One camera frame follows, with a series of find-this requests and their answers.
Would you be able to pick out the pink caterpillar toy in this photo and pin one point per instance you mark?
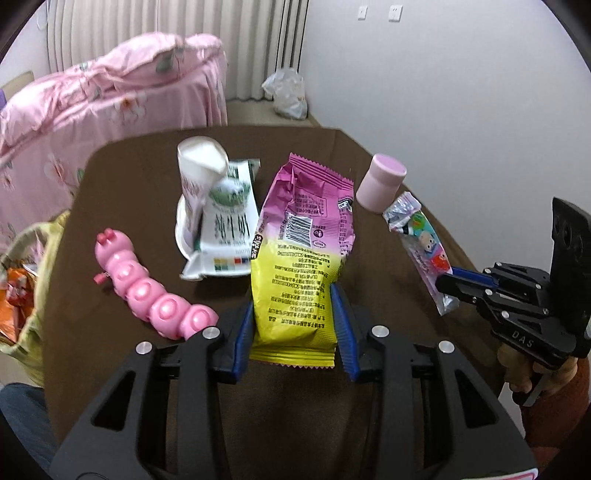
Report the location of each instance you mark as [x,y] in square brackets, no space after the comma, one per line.
[170,315]

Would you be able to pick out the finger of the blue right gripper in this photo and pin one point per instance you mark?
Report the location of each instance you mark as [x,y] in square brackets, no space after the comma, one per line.
[473,275]
[464,290]

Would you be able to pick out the pink yellow snack packet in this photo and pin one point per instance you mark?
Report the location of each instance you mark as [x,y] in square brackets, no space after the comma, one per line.
[304,236]

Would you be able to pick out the white wall switch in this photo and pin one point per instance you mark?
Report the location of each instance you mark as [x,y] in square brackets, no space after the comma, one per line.
[395,13]

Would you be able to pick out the black phone on right gripper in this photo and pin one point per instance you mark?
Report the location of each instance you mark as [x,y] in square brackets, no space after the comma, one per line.
[570,267]

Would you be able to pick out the pink pillow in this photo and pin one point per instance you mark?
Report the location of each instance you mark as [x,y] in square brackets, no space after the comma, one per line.
[155,59]

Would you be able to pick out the green white milk pouch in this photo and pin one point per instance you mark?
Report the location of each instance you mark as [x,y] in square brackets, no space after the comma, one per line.
[227,225]

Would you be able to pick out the white plastic bag on floor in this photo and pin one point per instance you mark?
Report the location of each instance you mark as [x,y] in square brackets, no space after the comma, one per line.
[286,88]

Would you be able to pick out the blue jeans leg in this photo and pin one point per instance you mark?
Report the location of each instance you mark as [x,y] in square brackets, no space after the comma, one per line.
[25,410]

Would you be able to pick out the orange snack bag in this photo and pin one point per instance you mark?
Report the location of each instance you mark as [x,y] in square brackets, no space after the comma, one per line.
[17,303]

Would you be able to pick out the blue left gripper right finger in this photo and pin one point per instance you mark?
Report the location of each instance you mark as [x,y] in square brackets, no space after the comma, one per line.
[346,331]

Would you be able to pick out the right hand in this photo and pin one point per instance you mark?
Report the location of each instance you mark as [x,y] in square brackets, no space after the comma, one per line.
[529,380]

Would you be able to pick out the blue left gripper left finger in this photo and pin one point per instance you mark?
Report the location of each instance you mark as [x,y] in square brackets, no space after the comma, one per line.
[242,342]

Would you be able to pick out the white wall socket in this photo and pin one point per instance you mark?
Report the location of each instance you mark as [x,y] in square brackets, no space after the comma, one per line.
[362,12]

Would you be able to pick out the pink floral bed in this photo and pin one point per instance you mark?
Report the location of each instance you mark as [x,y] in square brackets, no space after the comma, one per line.
[51,128]

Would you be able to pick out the pink cylindrical cup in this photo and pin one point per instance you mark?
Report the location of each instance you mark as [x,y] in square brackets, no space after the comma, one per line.
[381,183]

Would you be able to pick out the colourful cartoon candy wrapper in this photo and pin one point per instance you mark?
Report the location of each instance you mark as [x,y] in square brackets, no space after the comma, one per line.
[405,218]

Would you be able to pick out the yellow trash bag bin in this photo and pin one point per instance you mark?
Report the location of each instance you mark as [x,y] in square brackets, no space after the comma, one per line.
[26,268]

